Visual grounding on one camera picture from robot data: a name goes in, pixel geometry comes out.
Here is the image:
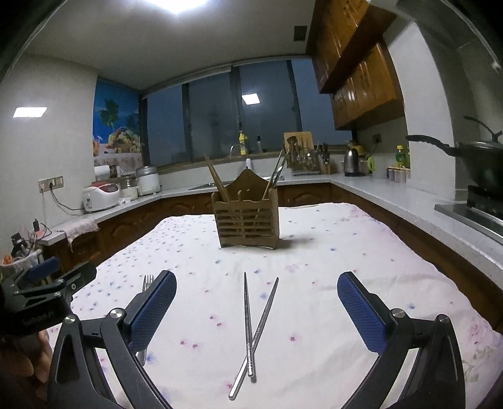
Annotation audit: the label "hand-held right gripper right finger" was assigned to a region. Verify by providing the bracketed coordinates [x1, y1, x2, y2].
[337, 271, 467, 409]

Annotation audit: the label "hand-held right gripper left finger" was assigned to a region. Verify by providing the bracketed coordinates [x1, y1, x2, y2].
[47, 270, 177, 409]

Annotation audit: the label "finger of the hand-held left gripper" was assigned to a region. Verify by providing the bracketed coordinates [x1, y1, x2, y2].
[8, 257, 61, 286]
[12, 262, 98, 294]

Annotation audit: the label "wooden utensil holder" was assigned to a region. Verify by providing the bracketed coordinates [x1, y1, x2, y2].
[211, 169, 280, 250]

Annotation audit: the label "dish rack with utensils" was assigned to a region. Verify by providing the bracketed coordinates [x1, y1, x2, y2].
[285, 143, 331, 176]

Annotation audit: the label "person's left hand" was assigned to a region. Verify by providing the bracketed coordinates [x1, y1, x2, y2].
[0, 328, 55, 398]

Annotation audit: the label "metal fork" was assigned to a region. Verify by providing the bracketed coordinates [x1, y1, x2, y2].
[135, 274, 155, 367]

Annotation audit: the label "lace cloth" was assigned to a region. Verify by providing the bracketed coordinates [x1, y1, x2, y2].
[63, 218, 100, 252]

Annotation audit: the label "floral tablecloth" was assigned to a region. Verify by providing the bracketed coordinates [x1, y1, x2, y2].
[47, 202, 503, 409]

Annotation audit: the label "white and red rice cooker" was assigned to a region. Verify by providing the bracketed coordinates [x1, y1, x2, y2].
[82, 184, 119, 213]

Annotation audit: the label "white cooker with metal lid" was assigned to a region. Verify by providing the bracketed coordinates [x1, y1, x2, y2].
[135, 166, 161, 195]

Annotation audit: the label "wooden base cabinets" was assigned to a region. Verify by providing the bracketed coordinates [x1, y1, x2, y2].
[39, 183, 503, 331]

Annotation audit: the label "steel kitchen sink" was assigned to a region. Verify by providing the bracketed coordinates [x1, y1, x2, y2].
[189, 181, 244, 192]

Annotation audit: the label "steel electric kettle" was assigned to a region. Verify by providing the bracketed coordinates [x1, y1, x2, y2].
[344, 146, 364, 177]

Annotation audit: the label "wooden cutting board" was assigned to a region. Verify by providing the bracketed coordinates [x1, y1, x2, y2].
[284, 132, 314, 153]

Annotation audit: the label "black wok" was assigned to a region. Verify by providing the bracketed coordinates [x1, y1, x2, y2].
[406, 116, 503, 189]

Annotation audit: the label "kitchen window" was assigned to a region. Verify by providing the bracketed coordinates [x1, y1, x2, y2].
[141, 55, 354, 174]

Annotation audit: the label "ceiling light panel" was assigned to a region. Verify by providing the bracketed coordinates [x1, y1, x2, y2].
[157, 0, 213, 15]

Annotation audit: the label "red and black cables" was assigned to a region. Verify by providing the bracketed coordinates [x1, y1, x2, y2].
[10, 218, 52, 264]

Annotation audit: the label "black power cable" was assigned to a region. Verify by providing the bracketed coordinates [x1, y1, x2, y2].
[49, 189, 85, 213]

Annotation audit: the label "wall socket strip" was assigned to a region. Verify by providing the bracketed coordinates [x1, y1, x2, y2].
[38, 176, 64, 193]

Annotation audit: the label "tropical fruit wall poster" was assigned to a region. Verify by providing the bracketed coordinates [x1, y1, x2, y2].
[93, 81, 141, 166]

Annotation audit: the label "wooden wall cabinets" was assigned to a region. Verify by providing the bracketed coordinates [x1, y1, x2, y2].
[306, 0, 405, 130]

